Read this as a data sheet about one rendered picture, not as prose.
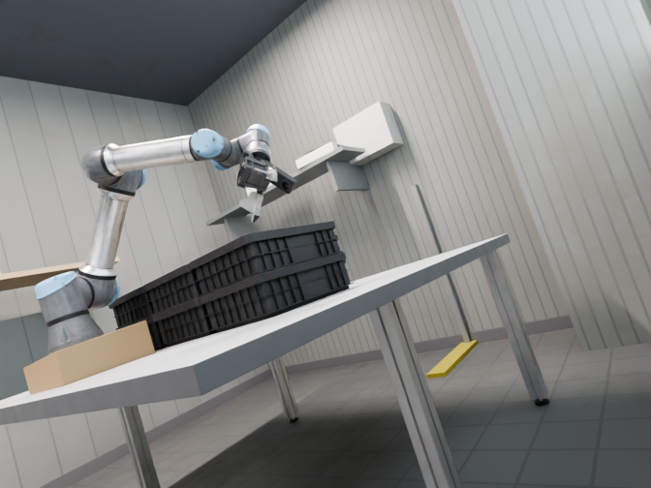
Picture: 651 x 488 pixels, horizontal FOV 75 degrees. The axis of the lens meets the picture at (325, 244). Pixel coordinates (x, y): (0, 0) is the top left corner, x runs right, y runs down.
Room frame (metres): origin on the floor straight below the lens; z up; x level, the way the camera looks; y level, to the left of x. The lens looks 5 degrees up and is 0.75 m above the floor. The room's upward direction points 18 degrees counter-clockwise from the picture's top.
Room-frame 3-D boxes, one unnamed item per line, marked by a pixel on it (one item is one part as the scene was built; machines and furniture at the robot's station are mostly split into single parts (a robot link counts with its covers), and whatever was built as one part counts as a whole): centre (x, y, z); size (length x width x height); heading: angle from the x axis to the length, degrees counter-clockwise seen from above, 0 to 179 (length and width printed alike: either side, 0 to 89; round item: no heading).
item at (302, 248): (1.35, 0.18, 0.87); 0.40 x 0.30 x 0.11; 142
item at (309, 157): (3.10, -0.19, 1.63); 0.36 x 0.34 x 0.09; 53
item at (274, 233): (1.35, 0.18, 0.92); 0.40 x 0.30 x 0.02; 142
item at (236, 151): (1.29, 0.20, 1.22); 0.11 x 0.11 x 0.08; 79
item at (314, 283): (1.35, 0.18, 0.76); 0.40 x 0.30 x 0.12; 142
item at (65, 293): (1.31, 0.83, 0.96); 0.13 x 0.12 x 0.14; 169
